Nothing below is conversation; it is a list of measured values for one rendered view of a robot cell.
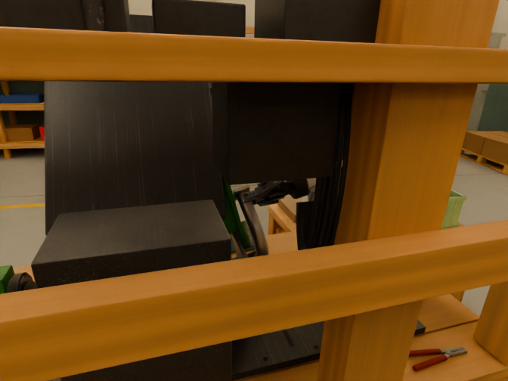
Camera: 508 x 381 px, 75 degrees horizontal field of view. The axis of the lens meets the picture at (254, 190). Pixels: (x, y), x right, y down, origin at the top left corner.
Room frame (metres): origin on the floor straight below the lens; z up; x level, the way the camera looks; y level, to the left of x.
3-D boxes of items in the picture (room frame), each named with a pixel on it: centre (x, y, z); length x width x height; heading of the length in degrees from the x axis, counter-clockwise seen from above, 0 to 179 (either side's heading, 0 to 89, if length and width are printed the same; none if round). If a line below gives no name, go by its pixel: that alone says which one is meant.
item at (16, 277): (0.49, 0.41, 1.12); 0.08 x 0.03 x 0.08; 17
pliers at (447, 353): (0.59, -0.44, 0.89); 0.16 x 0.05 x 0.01; 103
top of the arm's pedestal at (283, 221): (1.43, -0.27, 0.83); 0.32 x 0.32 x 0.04; 18
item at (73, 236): (0.54, 0.20, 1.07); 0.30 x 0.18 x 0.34; 107
